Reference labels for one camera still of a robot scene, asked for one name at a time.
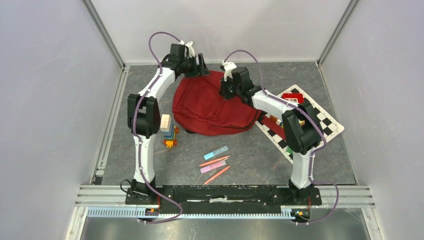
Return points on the green cube block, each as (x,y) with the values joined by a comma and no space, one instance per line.
(289,151)

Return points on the red toy brick house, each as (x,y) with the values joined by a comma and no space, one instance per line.
(293,97)

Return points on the aluminium frame rail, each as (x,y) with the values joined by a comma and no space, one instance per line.
(347,212)

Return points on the orange pen upper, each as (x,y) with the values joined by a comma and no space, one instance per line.
(214,161)

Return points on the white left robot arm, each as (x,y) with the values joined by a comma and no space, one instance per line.
(143,114)

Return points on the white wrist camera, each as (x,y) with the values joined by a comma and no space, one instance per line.
(228,67)
(189,48)

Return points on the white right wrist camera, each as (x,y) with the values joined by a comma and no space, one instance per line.
(228,67)

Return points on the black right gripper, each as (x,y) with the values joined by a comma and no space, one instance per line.
(223,91)

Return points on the orange pen lower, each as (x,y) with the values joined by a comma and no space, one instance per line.
(216,175)

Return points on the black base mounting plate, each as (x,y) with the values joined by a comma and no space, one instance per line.
(222,199)

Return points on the colourful block tower toy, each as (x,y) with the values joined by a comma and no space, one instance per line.
(169,130)

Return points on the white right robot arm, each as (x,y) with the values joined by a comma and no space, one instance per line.
(302,140)

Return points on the red student backpack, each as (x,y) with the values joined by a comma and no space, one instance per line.
(197,107)

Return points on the black white chessboard mat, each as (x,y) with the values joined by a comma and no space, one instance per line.
(331,128)

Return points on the blue highlighter pen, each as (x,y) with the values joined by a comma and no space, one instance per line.
(216,152)

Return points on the colourful block pile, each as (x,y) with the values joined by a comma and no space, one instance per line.
(279,122)

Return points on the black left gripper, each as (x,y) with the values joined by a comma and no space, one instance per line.
(202,69)

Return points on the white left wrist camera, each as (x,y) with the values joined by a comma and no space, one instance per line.
(189,48)

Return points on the pink highlighter pen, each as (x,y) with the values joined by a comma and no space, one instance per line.
(213,166)

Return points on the orange pen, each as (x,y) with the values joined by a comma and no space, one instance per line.
(216,175)
(214,161)

